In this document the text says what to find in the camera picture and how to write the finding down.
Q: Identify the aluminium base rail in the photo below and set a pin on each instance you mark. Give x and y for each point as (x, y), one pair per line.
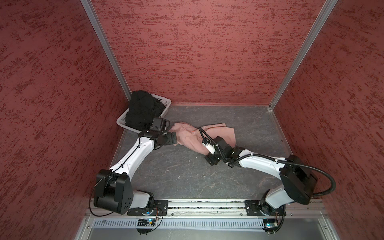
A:
(235, 208)

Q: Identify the white slotted cable duct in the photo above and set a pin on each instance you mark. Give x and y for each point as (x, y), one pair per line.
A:
(199, 224)

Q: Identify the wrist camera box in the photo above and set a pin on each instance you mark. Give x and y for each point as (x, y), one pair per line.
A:
(209, 147)
(160, 125)

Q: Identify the black shorts in basket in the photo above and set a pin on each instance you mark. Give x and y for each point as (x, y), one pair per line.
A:
(143, 108)

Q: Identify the left aluminium corner post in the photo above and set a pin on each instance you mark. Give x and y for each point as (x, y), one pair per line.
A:
(97, 26)

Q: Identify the pink shorts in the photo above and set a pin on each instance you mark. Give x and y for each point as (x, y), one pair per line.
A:
(190, 137)

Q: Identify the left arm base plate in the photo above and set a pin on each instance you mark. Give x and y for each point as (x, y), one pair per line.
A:
(159, 207)

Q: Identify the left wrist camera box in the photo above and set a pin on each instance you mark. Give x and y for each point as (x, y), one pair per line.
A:
(160, 125)

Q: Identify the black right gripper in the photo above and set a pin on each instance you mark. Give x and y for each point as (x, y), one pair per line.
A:
(210, 159)

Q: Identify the right aluminium corner post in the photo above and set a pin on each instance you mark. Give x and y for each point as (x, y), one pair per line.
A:
(317, 26)

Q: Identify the white plastic laundry basket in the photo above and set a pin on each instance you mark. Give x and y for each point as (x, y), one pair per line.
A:
(121, 121)

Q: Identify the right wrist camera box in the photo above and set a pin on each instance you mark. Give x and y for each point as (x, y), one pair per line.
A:
(209, 147)

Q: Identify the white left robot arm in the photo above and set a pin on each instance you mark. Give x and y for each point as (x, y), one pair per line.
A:
(113, 190)

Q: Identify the circuit board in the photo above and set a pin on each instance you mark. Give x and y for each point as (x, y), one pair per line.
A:
(270, 225)
(146, 223)

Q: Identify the right circuit board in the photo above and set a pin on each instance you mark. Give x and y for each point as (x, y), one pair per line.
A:
(270, 225)

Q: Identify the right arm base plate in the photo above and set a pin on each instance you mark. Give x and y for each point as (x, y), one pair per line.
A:
(261, 208)

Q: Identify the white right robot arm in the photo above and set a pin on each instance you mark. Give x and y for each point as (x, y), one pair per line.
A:
(298, 182)

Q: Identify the left circuit board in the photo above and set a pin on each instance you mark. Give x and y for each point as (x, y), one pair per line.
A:
(146, 223)

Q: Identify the aluminium corner post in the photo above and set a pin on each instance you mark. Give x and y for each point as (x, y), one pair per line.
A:
(97, 26)
(317, 26)

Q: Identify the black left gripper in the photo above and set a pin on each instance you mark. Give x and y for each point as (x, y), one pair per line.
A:
(169, 141)

